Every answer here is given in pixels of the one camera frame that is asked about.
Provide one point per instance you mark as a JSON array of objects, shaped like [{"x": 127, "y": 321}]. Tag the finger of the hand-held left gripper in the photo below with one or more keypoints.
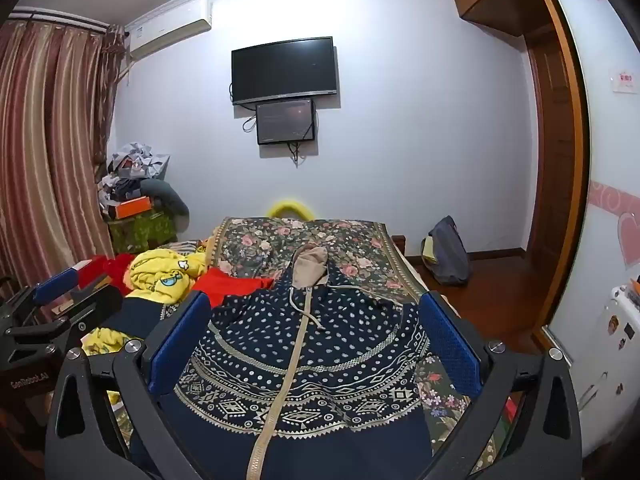
[
  {"x": 56, "y": 282},
  {"x": 97, "y": 300}
]

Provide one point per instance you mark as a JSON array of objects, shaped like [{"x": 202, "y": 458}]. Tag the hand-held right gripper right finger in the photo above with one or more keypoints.
[{"x": 452, "y": 345}]

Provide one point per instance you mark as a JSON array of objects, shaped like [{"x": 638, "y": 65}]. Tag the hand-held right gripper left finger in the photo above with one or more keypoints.
[{"x": 180, "y": 345}]

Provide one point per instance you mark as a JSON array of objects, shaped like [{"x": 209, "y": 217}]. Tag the navy patterned hooded jacket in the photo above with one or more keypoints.
[{"x": 310, "y": 340}]

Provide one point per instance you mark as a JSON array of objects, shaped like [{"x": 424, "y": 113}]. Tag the pile of clothes and boxes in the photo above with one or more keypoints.
[{"x": 132, "y": 165}]

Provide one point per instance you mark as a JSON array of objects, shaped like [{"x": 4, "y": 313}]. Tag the yellow cartoon blanket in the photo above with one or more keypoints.
[{"x": 155, "y": 270}]

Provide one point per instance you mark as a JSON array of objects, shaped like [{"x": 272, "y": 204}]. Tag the red cloth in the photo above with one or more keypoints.
[{"x": 220, "y": 286}]

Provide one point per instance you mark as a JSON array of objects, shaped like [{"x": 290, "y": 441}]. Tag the green printed box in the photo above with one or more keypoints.
[{"x": 142, "y": 232}]

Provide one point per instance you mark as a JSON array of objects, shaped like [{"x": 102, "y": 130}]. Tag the dark blue bag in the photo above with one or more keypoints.
[{"x": 450, "y": 252}]

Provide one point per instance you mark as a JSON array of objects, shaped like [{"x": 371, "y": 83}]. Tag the orange box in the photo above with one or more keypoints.
[{"x": 132, "y": 207}]

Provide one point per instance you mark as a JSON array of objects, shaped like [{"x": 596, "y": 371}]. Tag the dark grey cushion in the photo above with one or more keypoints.
[{"x": 172, "y": 197}]

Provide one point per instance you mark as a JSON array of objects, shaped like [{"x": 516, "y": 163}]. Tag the floral bedspread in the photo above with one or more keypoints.
[{"x": 350, "y": 240}]

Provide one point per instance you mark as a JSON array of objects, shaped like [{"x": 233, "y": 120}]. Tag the striped brown curtain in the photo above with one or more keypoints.
[{"x": 45, "y": 135}]

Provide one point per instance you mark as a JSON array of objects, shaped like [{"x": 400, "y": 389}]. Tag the white refrigerator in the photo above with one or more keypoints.
[{"x": 607, "y": 360}]

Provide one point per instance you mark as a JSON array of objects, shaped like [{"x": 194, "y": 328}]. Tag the brown wooden wardrobe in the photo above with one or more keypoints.
[{"x": 560, "y": 185}]

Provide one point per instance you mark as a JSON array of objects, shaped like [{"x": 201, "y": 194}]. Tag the small black monitor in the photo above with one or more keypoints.
[{"x": 285, "y": 122}]

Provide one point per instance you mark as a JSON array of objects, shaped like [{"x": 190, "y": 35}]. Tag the white air conditioner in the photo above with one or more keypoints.
[{"x": 170, "y": 30}]

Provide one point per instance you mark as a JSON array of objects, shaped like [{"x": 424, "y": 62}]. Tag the pink heart wall sticker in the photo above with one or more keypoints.
[{"x": 627, "y": 235}]

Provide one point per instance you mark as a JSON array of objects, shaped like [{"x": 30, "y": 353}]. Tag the curtain rail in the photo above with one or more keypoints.
[{"x": 60, "y": 16}]

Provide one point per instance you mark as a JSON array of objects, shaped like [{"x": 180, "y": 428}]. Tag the black wall television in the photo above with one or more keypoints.
[{"x": 282, "y": 70}]

